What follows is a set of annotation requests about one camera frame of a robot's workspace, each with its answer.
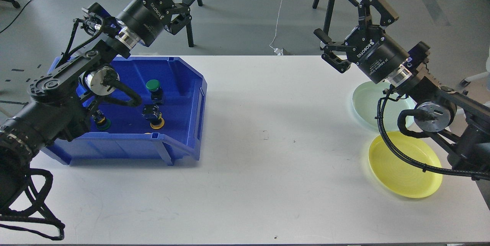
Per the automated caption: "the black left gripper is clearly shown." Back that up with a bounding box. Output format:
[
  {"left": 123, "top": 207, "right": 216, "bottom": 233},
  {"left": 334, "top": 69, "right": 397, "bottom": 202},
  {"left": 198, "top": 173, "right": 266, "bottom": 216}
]
[{"left": 117, "top": 0, "right": 196, "bottom": 47}]

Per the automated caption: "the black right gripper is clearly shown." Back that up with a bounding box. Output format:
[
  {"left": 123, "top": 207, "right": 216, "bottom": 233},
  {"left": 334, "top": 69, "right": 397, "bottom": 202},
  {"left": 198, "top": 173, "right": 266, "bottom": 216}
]
[{"left": 314, "top": 0, "right": 411, "bottom": 85}]

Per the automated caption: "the yellow push button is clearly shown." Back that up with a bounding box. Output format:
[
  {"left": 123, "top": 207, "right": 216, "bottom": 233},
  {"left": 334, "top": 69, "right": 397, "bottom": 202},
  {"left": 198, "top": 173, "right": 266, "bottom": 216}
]
[{"left": 142, "top": 104, "right": 165, "bottom": 130}]

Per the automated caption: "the green push button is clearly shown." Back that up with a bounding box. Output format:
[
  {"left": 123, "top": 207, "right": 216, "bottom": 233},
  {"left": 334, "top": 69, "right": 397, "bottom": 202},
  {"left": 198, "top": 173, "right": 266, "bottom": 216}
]
[
  {"left": 91, "top": 110, "right": 111, "bottom": 131},
  {"left": 145, "top": 79, "right": 165, "bottom": 105}
]

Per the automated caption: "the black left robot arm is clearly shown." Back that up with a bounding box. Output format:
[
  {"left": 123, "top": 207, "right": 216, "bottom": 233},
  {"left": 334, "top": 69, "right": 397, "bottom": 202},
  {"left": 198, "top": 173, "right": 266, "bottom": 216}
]
[{"left": 1, "top": 0, "right": 203, "bottom": 241}]

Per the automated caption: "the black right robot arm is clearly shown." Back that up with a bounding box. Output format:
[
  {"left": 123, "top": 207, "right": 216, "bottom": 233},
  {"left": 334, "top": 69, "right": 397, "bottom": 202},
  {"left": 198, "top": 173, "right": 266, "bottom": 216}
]
[{"left": 314, "top": 0, "right": 490, "bottom": 180}]

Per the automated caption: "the pale green plate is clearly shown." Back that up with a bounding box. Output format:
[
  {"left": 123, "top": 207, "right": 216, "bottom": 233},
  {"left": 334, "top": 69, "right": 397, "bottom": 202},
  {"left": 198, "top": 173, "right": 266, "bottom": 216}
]
[{"left": 352, "top": 81, "right": 415, "bottom": 131}]

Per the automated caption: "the green push button upright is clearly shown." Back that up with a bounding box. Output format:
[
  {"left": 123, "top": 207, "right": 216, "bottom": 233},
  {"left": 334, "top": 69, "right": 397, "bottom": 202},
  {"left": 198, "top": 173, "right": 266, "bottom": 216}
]
[{"left": 145, "top": 79, "right": 165, "bottom": 105}]

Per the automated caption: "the yellow plate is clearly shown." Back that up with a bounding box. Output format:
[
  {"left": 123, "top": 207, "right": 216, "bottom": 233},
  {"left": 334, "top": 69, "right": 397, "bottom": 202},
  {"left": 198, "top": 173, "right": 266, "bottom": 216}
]
[{"left": 367, "top": 132, "right": 443, "bottom": 199}]

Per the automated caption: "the blue plastic bin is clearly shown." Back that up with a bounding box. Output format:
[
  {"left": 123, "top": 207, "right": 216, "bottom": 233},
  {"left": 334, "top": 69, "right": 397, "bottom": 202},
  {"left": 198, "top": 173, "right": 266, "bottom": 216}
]
[{"left": 42, "top": 56, "right": 207, "bottom": 165}]

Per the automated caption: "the white cable on floor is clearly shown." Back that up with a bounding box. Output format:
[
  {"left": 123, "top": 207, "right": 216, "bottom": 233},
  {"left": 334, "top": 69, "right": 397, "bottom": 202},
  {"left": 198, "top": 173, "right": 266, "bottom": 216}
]
[{"left": 269, "top": 0, "right": 288, "bottom": 56}]

